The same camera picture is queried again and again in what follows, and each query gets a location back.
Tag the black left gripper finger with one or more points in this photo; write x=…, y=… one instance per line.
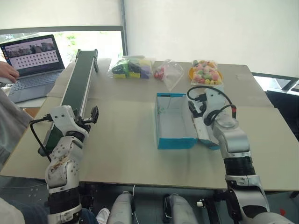
x=93, y=120
x=95, y=110

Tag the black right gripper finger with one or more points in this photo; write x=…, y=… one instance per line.
x=191, y=106
x=196, y=114

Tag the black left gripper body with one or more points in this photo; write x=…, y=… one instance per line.
x=82, y=123

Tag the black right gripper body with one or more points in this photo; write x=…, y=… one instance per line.
x=200, y=105

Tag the blue cardboard box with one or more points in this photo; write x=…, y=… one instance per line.
x=175, y=126

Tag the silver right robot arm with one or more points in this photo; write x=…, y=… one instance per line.
x=236, y=142

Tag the green conveyor belt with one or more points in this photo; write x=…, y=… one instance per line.
x=78, y=86

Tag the person's bare hand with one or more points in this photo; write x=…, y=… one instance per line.
x=8, y=71

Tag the bag of pastel coloured candies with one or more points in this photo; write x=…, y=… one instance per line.
x=205, y=72

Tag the yellow plate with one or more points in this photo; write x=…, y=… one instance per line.
x=219, y=75

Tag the clear bag with red pieces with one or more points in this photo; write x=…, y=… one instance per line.
x=169, y=73

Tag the bag of coloured sponges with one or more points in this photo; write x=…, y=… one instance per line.
x=130, y=67

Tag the person's grey clothing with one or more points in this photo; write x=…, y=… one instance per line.
x=11, y=121

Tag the grey laptop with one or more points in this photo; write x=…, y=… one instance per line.
x=32, y=67

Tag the black side desk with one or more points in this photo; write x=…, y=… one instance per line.
x=282, y=93

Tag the blue jeans leg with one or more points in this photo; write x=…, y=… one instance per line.
x=90, y=217

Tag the white sneaker toe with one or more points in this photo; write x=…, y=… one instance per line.
x=103, y=215

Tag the grey rounded robot leg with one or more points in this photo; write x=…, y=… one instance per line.
x=183, y=210
x=122, y=210

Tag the white window blind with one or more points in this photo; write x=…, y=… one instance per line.
x=60, y=14

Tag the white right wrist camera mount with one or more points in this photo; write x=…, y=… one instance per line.
x=217, y=98

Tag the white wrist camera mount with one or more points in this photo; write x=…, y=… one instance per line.
x=62, y=116
x=217, y=98

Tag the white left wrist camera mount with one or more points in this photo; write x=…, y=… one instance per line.
x=62, y=116

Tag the white window frame post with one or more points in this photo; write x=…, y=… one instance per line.
x=124, y=28

